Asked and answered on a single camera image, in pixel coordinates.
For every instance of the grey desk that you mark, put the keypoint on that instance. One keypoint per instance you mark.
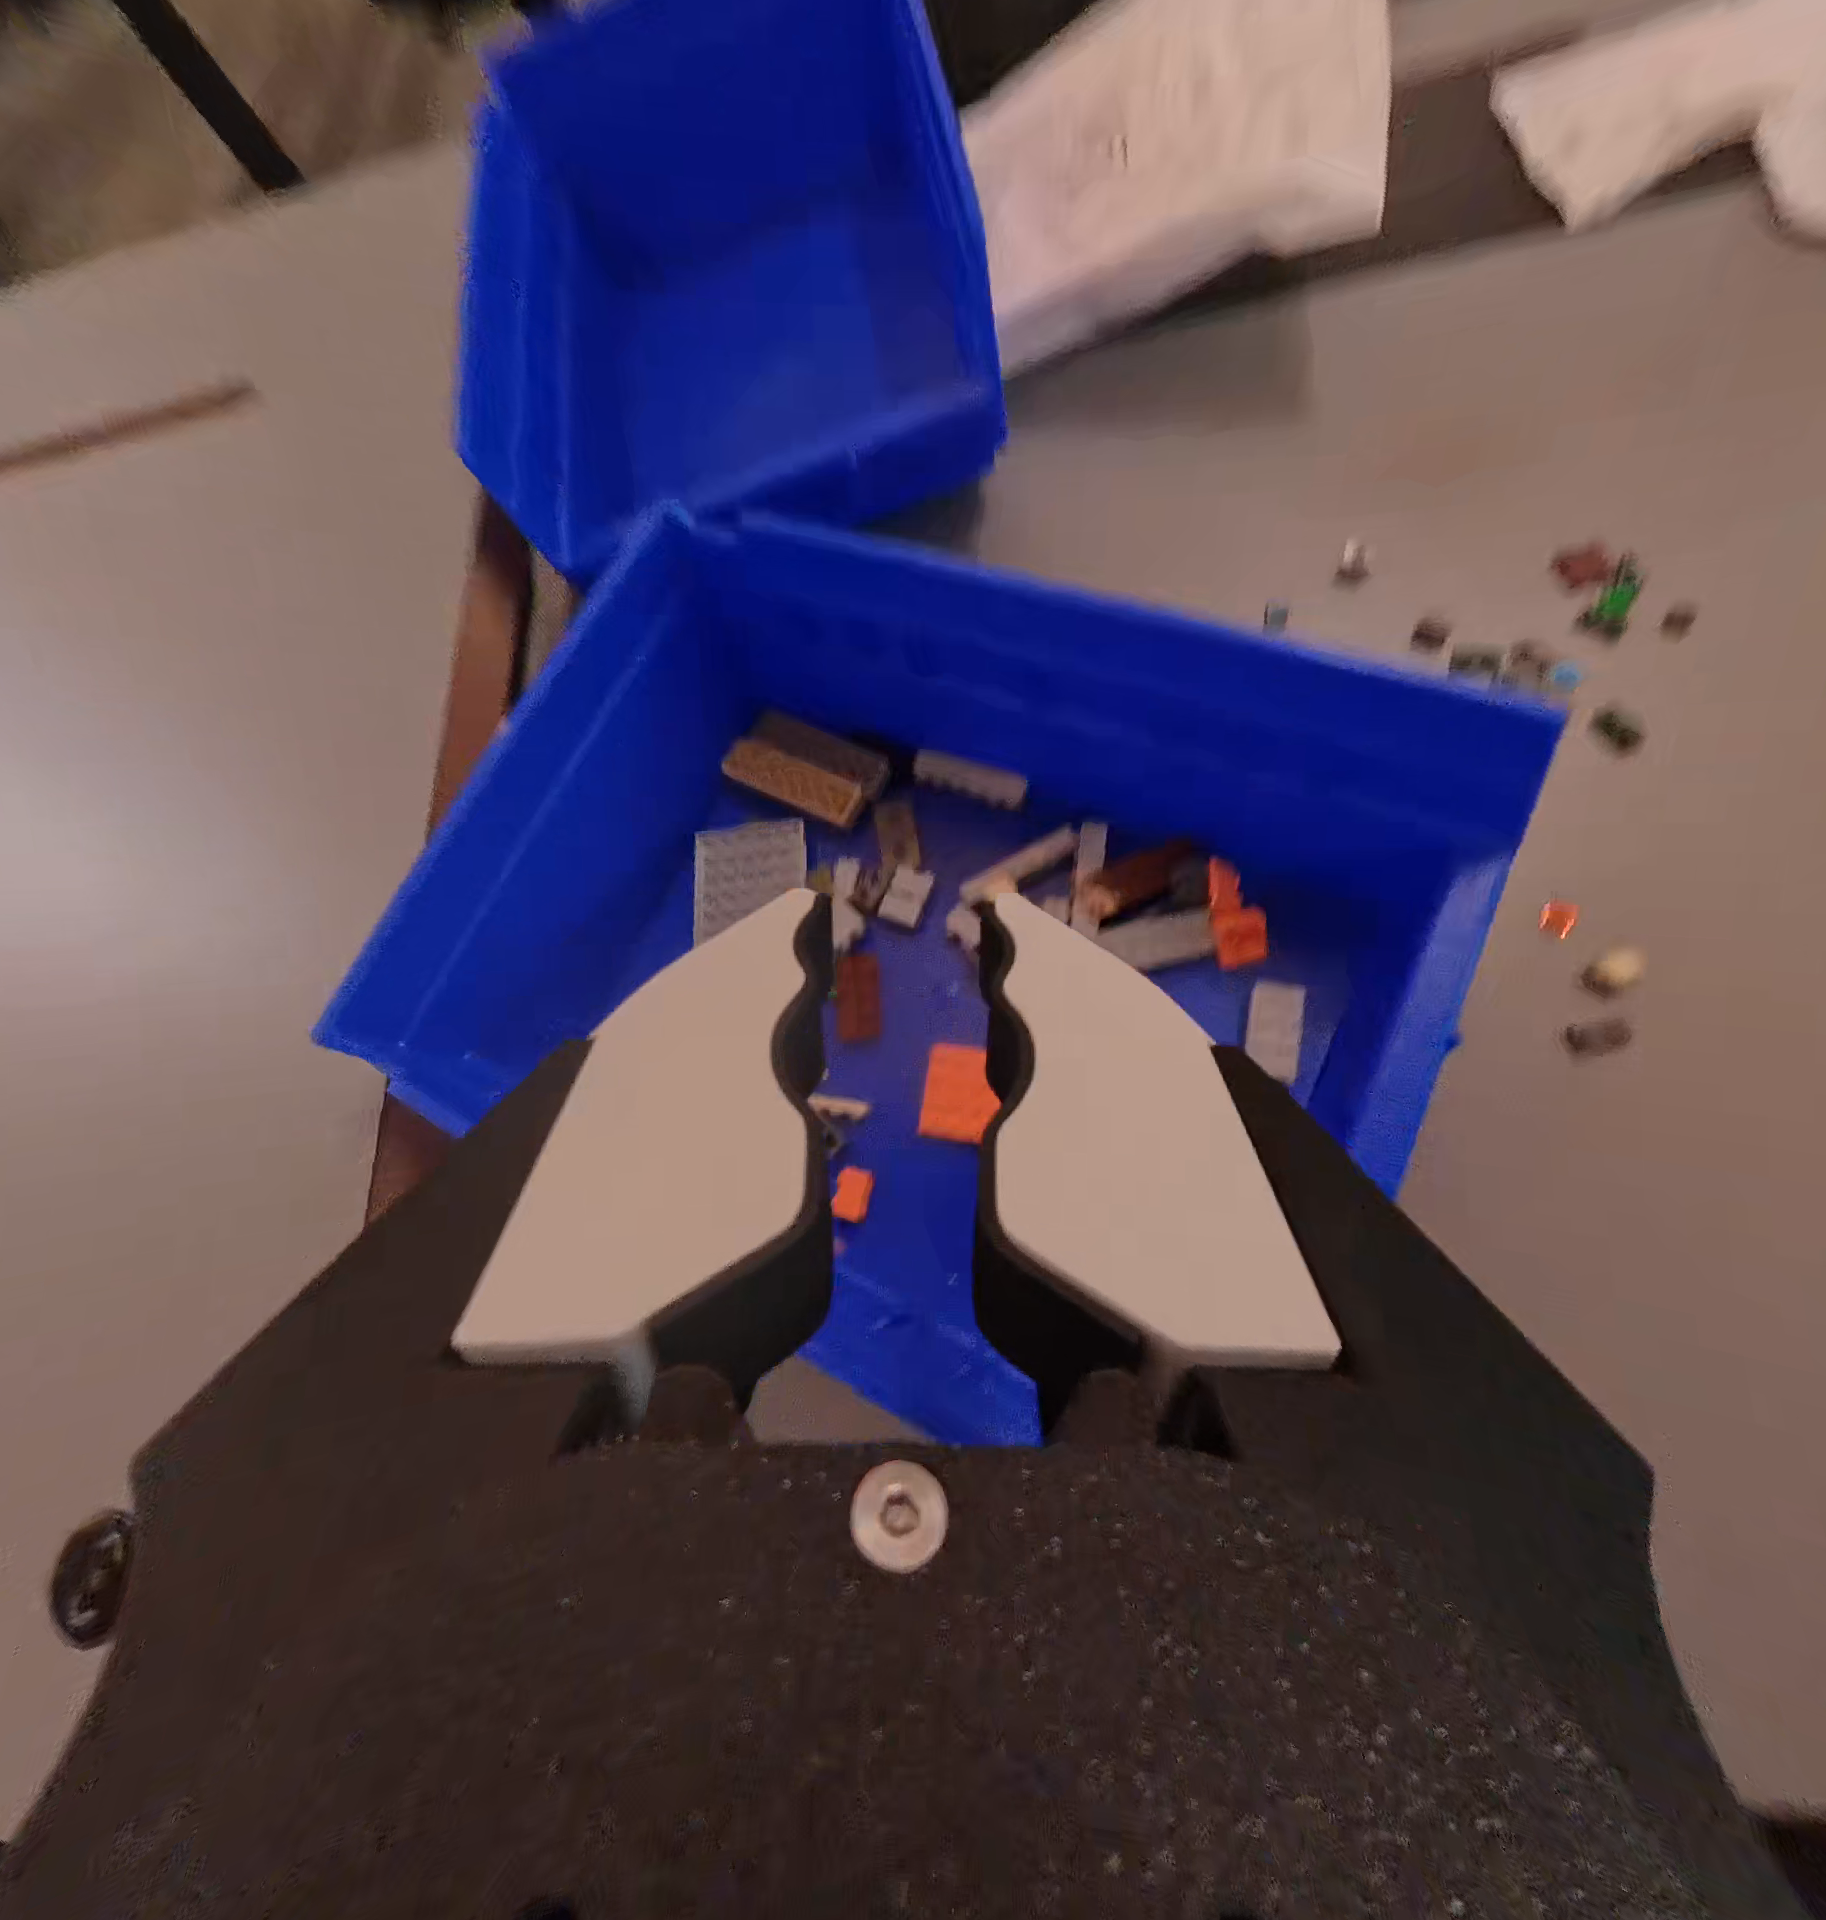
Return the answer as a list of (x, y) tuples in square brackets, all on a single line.
[(178, 750)]

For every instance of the scattered small bricks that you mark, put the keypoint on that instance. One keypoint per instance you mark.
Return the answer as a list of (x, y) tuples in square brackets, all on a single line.
[(1610, 600)]

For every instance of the empty blue bin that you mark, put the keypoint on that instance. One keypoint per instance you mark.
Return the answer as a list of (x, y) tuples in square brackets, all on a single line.
[(733, 225)]

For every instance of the blue bin with bricks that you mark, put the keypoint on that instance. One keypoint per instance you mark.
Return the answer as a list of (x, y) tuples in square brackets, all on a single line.
[(1154, 705)]

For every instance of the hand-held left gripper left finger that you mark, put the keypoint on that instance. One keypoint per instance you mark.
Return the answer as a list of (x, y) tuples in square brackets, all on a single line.
[(658, 1170)]

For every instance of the pile of mixed bricks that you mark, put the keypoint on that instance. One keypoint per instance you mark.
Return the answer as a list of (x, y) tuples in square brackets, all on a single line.
[(794, 780)]

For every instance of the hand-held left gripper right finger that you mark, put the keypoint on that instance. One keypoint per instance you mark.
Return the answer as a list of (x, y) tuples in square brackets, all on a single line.
[(1154, 1185)]

